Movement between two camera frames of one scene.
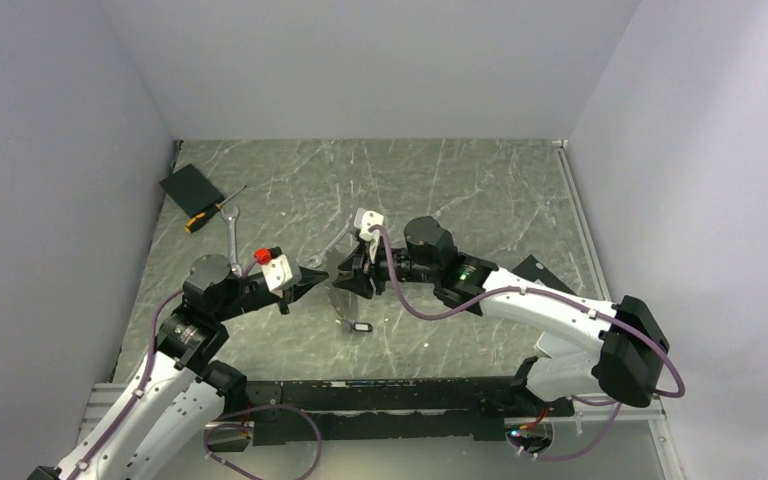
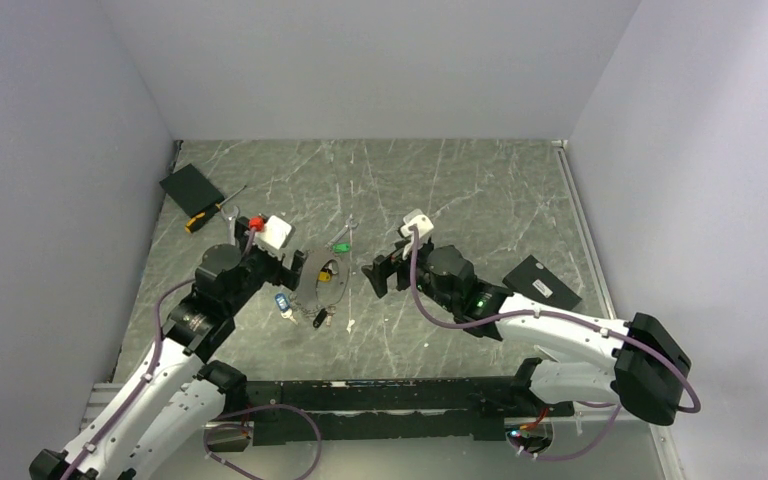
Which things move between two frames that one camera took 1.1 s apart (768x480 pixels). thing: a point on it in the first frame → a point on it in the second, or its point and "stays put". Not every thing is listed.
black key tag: x=361 y=326 → x=319 y=318
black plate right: x=532 y=270 stays put
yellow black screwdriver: x=199 y=218 stays put
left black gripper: x=308 y=279 → x=280 y=273
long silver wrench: x=231 y=216 stays put
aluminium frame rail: x=653 y=411 stays put
